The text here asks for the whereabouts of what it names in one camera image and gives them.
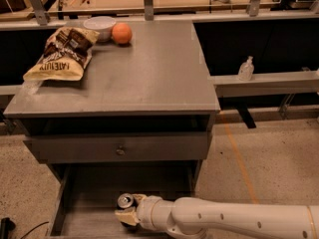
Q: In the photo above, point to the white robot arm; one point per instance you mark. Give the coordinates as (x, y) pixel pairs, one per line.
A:
(191, 218)

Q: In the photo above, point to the open grey middle drawer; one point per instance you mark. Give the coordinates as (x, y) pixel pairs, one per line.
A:
(89, 195)

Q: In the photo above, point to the grey drawer cabinet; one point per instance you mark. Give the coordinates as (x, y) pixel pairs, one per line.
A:
(159, 83)

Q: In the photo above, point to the yellow brown chip bag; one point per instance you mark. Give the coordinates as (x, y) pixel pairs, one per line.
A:
(66, 55)

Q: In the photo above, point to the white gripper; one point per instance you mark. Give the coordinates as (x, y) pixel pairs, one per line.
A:
(145, 209)

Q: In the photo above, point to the grey upper drawer with knob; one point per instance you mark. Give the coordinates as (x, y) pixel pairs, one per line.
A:
(85, 148)

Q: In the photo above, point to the white plastic bowl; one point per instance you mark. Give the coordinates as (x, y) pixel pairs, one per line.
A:
(103, 25)

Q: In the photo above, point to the clear sanitizer pump bottle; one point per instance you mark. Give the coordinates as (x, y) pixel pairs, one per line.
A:
(246, 70)

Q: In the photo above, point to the blue pepsi can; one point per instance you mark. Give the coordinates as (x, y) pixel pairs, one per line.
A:
(125, 201)

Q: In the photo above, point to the orange fruit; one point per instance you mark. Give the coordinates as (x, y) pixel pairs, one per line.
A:
(122, 33)

